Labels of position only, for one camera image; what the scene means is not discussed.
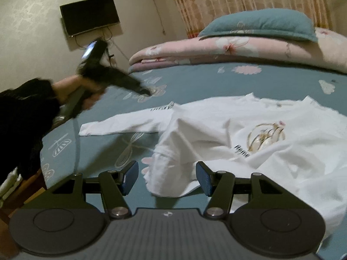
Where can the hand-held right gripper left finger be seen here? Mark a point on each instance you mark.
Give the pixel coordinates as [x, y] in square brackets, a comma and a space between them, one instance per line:
[130, 177]

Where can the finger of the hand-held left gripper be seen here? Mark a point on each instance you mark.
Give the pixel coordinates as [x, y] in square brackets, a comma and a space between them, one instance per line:
[130, 82]

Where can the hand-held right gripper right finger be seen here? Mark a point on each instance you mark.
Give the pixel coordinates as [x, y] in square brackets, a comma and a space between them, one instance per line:
[204, 178]

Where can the white long-sleeve shirt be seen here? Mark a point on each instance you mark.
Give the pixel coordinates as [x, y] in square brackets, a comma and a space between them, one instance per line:
[271, 162]

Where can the person's left hand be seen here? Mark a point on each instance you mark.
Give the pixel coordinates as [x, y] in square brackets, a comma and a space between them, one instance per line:
[65, 86]

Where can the bed with teal printed sheet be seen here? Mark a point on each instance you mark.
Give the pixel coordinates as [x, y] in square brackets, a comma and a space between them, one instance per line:
[206, 84]

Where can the pink floral folded quilt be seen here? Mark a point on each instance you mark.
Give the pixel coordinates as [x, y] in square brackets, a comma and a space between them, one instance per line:
[244, 50]

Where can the teal pillow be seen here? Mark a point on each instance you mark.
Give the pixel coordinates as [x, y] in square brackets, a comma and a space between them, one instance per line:
[260, 23]

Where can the black wall television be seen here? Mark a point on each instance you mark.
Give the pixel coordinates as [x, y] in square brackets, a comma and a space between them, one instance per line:
[89, 15]

